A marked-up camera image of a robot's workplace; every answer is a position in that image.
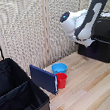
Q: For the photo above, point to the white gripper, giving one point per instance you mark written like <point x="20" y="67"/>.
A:
<point x="86" y="42"/>

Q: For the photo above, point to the black air fryer drawer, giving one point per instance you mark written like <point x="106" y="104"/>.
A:
<point x="102" y="52"/>

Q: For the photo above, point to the blue bowl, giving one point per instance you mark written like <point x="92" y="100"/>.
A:
<point x="59" y="68"/>

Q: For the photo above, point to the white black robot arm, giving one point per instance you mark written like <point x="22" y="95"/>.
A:
<point x="86" y="17"/>

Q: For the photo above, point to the black air fryer body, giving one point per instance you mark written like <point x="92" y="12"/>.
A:
<point x="104" y="26"/>

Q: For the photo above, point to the red plastic cup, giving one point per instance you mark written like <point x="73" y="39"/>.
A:
<point x="62" y="81"/>

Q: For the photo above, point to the dark blue book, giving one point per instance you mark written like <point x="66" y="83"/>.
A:
<point x="43" y="79"/>

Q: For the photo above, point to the woven folding screen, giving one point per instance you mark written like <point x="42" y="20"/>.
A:
<point x="20" y="29"/>

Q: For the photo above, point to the black fabric storage box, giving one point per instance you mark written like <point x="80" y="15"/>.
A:
<point x="17" y="97"/>

